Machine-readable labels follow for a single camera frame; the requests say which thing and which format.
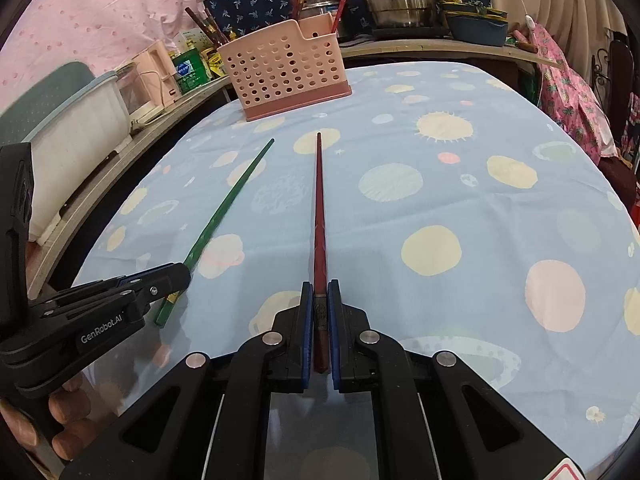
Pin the black metal chair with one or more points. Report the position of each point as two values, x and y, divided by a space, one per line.
622 75

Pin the brown chopstick with gold band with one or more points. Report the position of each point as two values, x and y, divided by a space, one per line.
215 25

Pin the pink floral cloth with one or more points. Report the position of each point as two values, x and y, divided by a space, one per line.
570 95

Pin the maroon chopstick with silver band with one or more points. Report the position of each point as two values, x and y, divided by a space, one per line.
202 26

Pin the pink perforated utensil basket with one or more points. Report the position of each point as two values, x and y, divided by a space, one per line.
280 75

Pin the pink dotted cloth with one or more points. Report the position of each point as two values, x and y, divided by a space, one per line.
100 10

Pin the green chopstick with gold band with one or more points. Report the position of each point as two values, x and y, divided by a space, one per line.
226 205

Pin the blue enamel pan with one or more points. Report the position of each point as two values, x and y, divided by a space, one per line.
475 25

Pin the light wooden counter board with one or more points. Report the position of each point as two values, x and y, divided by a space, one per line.
425 49

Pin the yellow packet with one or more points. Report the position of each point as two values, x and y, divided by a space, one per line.
214 62

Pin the pink electric kettle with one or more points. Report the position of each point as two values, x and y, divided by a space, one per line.
157 72

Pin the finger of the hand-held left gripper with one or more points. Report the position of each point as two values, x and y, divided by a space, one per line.
160 287
135 276

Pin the grey green chair back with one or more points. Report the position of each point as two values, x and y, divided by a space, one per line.
40 100

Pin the dark red chopstick silver band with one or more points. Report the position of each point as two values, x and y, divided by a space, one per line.
320 240

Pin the blue planet print tablecloth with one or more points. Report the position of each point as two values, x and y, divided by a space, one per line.
450 200

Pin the clear plastic jug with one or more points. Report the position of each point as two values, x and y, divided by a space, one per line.
132 90

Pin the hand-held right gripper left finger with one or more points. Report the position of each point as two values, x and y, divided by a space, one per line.
306 340

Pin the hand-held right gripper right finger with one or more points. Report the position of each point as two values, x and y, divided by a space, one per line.
334 340

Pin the steel pot with dark rim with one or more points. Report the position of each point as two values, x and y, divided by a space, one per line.
325 5

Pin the white plastic tub blue rim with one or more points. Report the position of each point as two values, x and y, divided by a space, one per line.
85 125

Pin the person's left hand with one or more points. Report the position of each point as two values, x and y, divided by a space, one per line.
72 425

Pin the green tin can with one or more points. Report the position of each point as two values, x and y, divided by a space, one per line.
190 70

